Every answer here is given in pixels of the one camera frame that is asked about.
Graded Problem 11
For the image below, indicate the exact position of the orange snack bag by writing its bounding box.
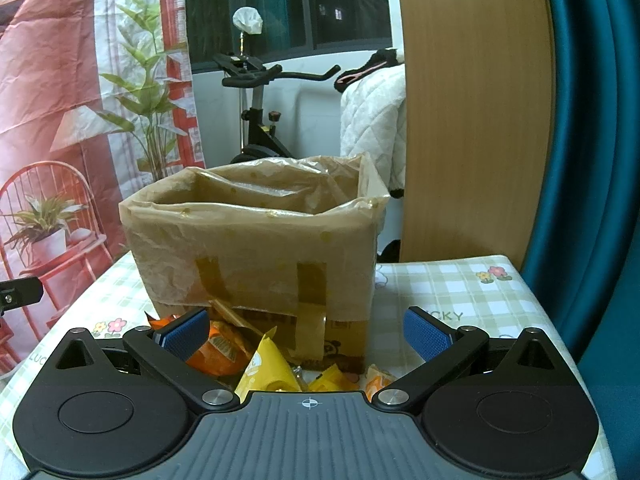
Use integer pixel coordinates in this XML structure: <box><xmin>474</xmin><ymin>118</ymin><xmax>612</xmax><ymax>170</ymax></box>
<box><xmin>146</xmin><ymin>309</ymin><xmax>255</xmax><ymax>377</ymax></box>

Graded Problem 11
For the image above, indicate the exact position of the orange white snack bar packet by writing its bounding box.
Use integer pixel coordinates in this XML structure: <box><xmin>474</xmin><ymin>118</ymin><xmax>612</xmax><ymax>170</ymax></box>
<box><xmin>361</xmin><ymin>364</ymin><xmax>397</xmax><ymax>402</ymax></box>

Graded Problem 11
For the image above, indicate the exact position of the green plaid tablecloth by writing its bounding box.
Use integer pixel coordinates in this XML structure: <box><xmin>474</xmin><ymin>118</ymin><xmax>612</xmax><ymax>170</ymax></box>
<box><xmin>0</xmin><ymin>251</ymin><xmax>618</xmax><ymax>480</ymax></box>

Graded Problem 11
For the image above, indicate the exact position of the yellow snack packet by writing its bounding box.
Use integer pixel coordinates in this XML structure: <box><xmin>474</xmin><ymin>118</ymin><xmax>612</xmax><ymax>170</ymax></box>
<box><xmin>234</xmin><ymin>327</ymin><xmax>302</xmax><ymax>402</ymax></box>

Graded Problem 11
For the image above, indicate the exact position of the cardboard box with plastic liner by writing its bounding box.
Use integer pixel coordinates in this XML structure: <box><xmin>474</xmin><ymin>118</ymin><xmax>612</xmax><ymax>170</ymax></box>
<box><xmin>119</xmin><ymin>154</ymin><xmax>390</xmax><ymax>374</ymax></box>

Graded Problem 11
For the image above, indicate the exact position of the teal curtain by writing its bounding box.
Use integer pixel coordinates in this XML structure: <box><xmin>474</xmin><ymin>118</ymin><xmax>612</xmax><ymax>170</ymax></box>
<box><xmin>522</xmin><ymin>0</ymin><xmax>639</xmax><ymax>479</ymax></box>

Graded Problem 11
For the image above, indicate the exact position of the red printed backdrop cloth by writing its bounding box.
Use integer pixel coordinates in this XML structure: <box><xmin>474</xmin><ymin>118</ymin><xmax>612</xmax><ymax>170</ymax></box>
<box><xmin>1</xmin><ymin>0</ymin><xmax>204</xmax><ymax>375</ymax></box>

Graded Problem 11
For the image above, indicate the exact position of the black exercise bike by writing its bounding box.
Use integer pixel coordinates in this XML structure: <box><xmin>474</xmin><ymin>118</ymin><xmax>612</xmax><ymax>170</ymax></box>
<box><xmin>210</xmin><ymin>5</ymin><xmax>343</xmax><ymax>165</ymax></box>

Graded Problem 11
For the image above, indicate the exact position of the white quilted blanket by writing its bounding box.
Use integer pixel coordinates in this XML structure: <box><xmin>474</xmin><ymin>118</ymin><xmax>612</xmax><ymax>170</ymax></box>
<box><xmin>340</xmin><ymin>64</ymin><xmax>407</xmax><ymax>192</ymax></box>

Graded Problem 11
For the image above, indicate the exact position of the black pink item on blanket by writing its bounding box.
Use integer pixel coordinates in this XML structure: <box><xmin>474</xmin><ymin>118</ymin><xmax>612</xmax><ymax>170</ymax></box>
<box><xmin>334</xmin><ymin>49</ymin><xmax>405</xmax><ymax>93</ymax></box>

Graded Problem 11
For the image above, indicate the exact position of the wooden board panel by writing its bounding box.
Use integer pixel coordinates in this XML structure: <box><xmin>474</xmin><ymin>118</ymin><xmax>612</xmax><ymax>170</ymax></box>
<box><xmin>400</xmin><ymin>0</ymin><xmax>554</xmax><ymax>263</ymax></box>

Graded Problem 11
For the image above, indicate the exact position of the dark window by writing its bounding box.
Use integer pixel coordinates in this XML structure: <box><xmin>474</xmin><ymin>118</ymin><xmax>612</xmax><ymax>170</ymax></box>
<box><xmin>186</xmin><ymin>0</ymin><xmax>392</xmax><ymax>73</ymax></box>

